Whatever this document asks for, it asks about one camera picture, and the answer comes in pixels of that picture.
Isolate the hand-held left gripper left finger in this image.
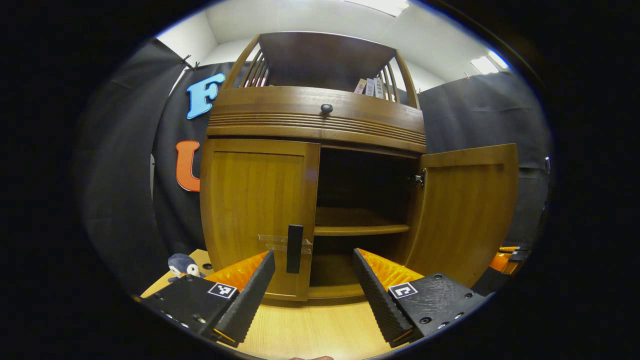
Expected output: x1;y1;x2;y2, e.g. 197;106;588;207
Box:
141;250;276;349

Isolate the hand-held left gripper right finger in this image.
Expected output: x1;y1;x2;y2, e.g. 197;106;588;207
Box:
352;248;488;349

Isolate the wooden cabinet door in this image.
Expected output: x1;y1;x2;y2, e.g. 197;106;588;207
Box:
404;143;520;289
200;138;321;302

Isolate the wooden double-door shoe cabinet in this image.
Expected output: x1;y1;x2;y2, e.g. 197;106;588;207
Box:
199;31;520;307

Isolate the wooden inner cabinet shelf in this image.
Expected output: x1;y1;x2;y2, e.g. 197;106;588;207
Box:
313;207;411;237

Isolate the wooden cabinet drawer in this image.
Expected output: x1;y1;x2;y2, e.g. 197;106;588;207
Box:
206;86;427;147

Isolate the grey penguin plush toy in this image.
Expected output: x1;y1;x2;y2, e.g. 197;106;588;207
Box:
167;253;204;282

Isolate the small ceiling light panel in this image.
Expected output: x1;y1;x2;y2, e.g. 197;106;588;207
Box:
469;49;510;75

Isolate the black backdrop cloth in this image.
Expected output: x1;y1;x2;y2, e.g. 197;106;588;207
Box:
75;37;554;297

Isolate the large ceiling light panel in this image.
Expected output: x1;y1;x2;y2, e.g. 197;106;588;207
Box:
344;0;411;17

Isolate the black bar door handle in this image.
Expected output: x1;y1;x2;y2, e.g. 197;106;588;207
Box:
286;224;304;274

